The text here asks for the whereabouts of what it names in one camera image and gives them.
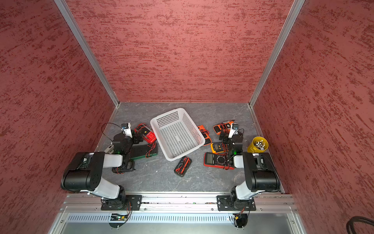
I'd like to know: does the white plastic perforated basket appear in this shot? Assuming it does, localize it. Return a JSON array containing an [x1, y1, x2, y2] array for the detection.
[[150, 108, 205, 161]]

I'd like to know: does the small red multimeter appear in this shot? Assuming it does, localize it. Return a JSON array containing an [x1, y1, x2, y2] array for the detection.
[[134, 123, 156, 144]]

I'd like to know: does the orange clamp meter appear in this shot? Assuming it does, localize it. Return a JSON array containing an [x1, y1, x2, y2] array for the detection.
[[198, 125, 212, 146]]

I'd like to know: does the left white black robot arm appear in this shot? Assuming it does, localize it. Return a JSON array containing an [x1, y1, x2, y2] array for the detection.
[[61, 130, 143, 211]]

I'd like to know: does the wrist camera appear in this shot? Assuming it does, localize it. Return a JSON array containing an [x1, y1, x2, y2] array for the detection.
[[121, 123, 132, 138], [228, 123, 239, 138]]

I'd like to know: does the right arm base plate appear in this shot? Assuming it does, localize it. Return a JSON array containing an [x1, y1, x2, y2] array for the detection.
[[216, 195, 256, 211]]

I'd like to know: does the yellow black multimeter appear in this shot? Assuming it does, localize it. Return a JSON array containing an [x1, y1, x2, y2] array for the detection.
[[210, 142, 228, 154]]

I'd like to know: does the yellow cup with batteries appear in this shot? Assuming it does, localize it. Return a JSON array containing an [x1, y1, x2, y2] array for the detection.
[[247, 136, 269, 153]]

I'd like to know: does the black multimeter with red leads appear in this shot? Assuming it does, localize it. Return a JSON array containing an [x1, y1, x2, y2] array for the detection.
[[174, 156, 192, 177]]

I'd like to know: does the black cable coil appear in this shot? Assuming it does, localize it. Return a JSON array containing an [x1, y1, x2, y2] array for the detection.
[[346, 215, 374, 234]]

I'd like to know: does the large red black multimeter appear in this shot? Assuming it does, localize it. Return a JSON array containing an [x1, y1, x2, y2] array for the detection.
[[204, 152, 234, 170]]

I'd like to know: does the orange multimeter with leads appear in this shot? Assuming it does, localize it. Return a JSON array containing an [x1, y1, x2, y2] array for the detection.
[[213, 120, 235, 135]]

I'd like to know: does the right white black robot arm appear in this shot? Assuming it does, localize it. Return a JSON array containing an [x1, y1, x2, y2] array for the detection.
[[223, 129, 281, 209]]

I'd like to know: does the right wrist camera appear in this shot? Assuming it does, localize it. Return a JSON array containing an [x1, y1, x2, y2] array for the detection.
[[228, 123, 239, 138]]

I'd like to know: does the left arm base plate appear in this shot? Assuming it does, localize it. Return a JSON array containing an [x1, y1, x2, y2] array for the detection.
[[101, 195, 143, 211]]

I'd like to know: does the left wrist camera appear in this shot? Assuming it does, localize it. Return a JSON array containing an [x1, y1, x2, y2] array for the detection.
[[121, 123, 132, 138]]

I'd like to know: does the small black multimeter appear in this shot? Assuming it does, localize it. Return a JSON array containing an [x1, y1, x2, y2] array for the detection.
[[112, 160, 136, 174]]

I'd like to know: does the green multimeter face down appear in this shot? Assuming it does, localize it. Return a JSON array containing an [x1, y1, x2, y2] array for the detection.
[[130, 142, 158, 160]]

